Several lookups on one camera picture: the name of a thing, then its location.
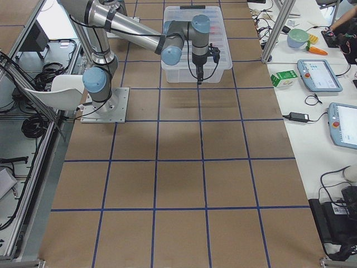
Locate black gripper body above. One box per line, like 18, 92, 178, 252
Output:
192, 54, 208, 73

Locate clear plastic box lid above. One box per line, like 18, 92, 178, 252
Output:
161, 5, 232, 70

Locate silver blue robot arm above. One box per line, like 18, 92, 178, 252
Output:
60, 1, 211, 113

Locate red blocks behind lid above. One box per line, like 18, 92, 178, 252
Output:
210, 24, 225, 35

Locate person hand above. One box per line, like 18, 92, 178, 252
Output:
329, 24, 339, 32

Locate green white carton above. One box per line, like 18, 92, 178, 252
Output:
271, 70, 298, 88

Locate green plastic bowl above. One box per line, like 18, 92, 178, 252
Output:
287, 28, 309, 48

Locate black power adapter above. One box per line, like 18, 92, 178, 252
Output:
283, 112, 310, 123

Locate toy carrot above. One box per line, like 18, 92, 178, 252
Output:
306, 41, 328, 56

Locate yellow toy corn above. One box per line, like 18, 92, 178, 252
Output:
308, 34, 319, 45

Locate upper teach pendant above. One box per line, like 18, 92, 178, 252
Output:
297, 59, 343, 93

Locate teach pendant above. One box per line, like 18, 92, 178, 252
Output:
297, 59, 343, 93
327, 103, 356, 149

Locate white chair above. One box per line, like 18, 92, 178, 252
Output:
25, 74, 84, 111

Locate lower teach pendant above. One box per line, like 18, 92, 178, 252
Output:
327, 103, 356, 149

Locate black device lower right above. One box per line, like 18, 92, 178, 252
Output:
308, 186, 356, 261

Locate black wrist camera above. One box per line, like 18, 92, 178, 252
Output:
208, 43, 220, 64

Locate black box latch handle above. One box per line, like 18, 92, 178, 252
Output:
180, 5, 206, 10

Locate aluminium frame post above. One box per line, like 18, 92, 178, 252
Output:
261, 0, 295, 64

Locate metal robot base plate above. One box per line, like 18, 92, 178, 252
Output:
80, 87, 129, 123

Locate black coiled cable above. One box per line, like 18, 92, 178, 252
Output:
305, 93, 324, 107

